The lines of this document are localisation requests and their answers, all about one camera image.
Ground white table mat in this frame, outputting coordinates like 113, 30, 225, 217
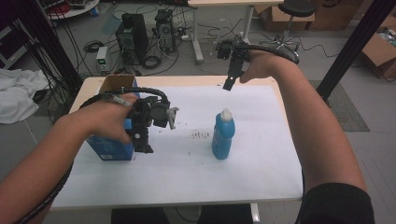
50, 84, 304, 209

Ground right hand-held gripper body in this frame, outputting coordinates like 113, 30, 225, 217
216, 38, 250, 63

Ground white cloth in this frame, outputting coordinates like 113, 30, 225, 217
0, 67, 50, 125

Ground black metal frame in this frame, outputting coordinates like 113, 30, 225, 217
17, 0, 84, 91

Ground blue bottle with white cap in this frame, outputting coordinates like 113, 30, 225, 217
211, 107, 237, 161

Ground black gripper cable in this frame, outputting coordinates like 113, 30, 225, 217
13, 87, 171, 224
235, 42, 301, 65

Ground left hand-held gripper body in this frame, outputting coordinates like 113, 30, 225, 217
125, 95, 180, 131

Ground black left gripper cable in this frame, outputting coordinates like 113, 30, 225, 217
13, 87, 171, 224

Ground flat brown cardboard box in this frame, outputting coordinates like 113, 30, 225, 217
257, 5, 316, 32

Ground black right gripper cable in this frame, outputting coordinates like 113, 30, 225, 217
235, 42, 301, 65

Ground white desk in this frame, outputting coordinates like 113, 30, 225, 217
187, 0, 285, 65

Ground white power supply unit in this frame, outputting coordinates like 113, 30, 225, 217
95, 46, 109, 75

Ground blue cardboard box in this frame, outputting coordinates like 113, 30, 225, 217
85, 74, 142, 162

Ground person's left hand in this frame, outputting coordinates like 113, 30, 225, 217
78, 92, 138, 145

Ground round white table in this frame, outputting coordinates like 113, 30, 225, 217
46, 0, 101, 21

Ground person's dark trousers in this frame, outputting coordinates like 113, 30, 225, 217
110, 203, 254, 224

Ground black metal post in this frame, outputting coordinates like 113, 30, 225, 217
315, 0, 396, 101

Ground open brown cardboard box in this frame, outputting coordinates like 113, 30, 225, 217
360, 14, 396, 79

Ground coiled black cable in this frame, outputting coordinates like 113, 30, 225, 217
141, 54, 163, 70

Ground tall brown cardboard box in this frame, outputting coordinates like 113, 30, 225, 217
306, 0, 366, 32

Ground large black computer tower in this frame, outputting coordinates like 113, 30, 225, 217
114, 12, 150, 66

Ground person's black sleeve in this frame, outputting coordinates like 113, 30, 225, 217
294, 182, 376, 224

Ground grey floor mat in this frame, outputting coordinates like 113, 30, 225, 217
307, 79, 371, 133

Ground small black computer tower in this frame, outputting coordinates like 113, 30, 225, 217
154, 8, 177, 53

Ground white table leg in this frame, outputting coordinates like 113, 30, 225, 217
249, 203, 262, 224

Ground person's right hand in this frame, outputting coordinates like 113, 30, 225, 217
238, 49, 284, 84

